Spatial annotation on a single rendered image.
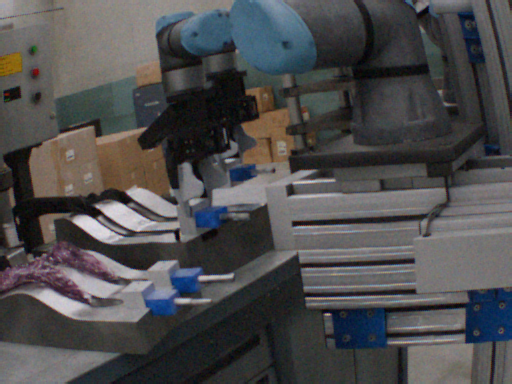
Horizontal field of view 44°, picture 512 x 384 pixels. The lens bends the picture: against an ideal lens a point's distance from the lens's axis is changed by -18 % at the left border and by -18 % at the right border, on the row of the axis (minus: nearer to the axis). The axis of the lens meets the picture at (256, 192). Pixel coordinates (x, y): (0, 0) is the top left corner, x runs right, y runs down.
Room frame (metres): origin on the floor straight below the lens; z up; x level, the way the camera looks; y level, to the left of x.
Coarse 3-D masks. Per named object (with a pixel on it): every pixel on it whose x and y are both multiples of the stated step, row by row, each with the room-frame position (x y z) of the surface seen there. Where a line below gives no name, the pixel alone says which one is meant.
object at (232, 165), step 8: (232, 160) 1.59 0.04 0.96; (216, 168) 1.58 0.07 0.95; (232, 168) 1.56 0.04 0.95; (240, 168) 1.55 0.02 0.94; (248, 168) 1.55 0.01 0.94; (256, 168) 1.58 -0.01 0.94; (264, 168) 1.54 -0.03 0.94; (272, 168) 1.53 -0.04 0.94; (232, 176) 1.56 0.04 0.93; (240, 176) 1.55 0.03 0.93; (248, 176) 1.55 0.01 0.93; (232, 184) 1.57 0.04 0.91; (240, 184) 1.59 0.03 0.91
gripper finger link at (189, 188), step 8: (184, 168) 1.25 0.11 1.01; (184, 176) 1.25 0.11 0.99; (192, 176) 1.24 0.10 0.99; (184, 184) 1.24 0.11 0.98; (192, 184) 1.23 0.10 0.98; (200, 184) 1.22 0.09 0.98; (176, 192) 1.24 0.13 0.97; (184, 192) 1.24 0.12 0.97; (192, 192) 1.23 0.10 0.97; (200, 192) 1.22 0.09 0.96; (184, 200) 1.24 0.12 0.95; (184, 208) 1.24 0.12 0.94
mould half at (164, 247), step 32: (128, 192) 1.58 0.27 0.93; (64, 224) 1.40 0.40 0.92; (96, 224) 1.40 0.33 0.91; (128, 224) 1.43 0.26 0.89; (160, 224) 1.43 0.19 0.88; (224, 224) 1.31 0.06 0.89; (256, 224) 1.39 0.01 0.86; (128, 256) 1.30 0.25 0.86; (160, 256) 1.25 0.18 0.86; (192, 256) 1.22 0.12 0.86; (224, 256) 1.29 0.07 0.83; (256, 256) 1.37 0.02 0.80
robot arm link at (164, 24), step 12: (180, 12) 1.24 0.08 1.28; (192, 12) 1.25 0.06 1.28; (156, 24) 1.25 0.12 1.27; (168, 24) 1.23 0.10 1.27; (156, 36) 1.26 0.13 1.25; (168, 36) 1.30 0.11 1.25; (168, 48) 1.22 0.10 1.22; (168, 60) 1.24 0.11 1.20; (180, 60) 1.23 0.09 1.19; (192, 60) 1.24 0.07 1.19
